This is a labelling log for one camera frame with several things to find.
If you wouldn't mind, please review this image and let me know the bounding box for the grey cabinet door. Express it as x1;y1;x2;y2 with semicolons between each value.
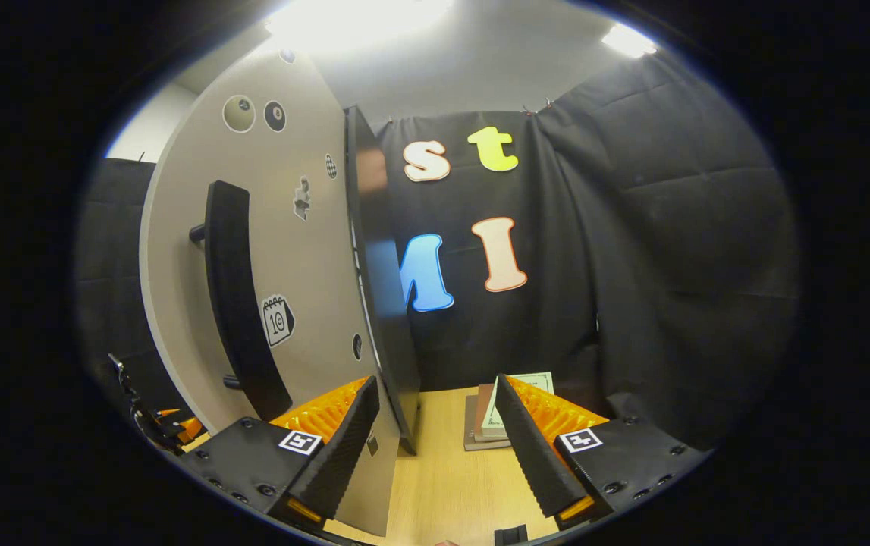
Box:
139;47;405;538

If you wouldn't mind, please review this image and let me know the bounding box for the black backdrop cloth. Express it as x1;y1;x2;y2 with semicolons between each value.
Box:
74;49;799;452

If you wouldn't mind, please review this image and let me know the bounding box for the long ceiling light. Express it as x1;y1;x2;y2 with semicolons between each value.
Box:
264;0;454;54

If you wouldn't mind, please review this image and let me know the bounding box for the small ceiling light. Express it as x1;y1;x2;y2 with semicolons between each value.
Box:
601;23;659;59

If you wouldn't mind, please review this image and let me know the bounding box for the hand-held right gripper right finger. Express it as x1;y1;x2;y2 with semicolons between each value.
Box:
495;373;716;520

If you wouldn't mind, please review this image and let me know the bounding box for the grey-brown book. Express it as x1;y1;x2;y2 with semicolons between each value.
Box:
463;394;513;452

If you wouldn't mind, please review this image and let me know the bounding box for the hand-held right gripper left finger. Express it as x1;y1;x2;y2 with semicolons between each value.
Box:
175;375;380;533

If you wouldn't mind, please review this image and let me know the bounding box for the green book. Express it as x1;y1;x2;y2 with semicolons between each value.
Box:
480;372;555;439

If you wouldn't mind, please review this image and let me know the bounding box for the black door handle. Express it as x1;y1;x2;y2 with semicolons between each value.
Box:
190;180;293;422

